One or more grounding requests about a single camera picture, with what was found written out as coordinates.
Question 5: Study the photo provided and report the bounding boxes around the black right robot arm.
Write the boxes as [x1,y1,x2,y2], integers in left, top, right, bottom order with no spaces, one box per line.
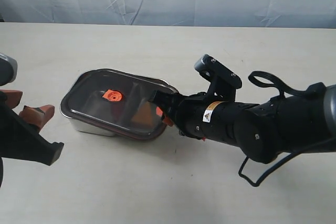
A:
[149,71,335,164]

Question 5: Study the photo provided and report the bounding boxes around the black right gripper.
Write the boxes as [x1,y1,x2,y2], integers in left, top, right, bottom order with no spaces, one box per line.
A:
[149,77,236,140]

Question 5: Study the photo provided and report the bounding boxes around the yellow toy cheese wedge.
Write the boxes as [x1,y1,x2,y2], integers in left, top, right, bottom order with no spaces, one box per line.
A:
[131,102,154,126]

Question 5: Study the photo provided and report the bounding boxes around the red toy sausage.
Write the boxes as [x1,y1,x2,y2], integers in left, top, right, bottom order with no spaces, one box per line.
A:
[118,95,135,127]

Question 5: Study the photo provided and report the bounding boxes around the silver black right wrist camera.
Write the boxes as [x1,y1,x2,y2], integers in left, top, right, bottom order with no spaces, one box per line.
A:
[194,54,242,89]

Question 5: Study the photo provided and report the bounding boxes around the steel divided lunch box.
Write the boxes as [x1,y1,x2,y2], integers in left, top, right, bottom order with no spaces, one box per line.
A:
[60,68,169,141]

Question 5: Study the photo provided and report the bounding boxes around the dark transparent lid orange seal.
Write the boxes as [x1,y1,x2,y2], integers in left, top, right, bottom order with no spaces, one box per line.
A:
[61,68,176,141]

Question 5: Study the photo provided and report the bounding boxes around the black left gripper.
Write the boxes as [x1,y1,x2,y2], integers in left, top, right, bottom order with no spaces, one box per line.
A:
[0,89,65,167]

